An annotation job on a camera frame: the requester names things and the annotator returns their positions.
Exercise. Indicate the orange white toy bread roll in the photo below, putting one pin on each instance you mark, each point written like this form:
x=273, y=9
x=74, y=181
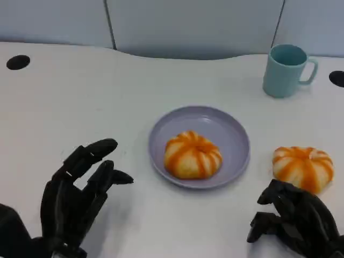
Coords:
x=193, y=157
x=302, y=166

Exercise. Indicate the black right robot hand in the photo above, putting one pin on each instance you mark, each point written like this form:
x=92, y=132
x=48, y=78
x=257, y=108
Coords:
x=306, y=225

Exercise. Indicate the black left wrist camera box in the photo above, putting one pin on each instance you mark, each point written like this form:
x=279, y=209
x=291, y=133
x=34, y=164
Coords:
x=13, y=236

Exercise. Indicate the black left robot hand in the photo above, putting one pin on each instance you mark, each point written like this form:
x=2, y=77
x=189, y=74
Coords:
x=67, y=209

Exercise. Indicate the pale green mug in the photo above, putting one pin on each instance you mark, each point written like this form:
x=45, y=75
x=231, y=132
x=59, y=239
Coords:
x=281, y=78

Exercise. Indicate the lilac plate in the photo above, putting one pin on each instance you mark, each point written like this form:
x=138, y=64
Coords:
x=231, y=129

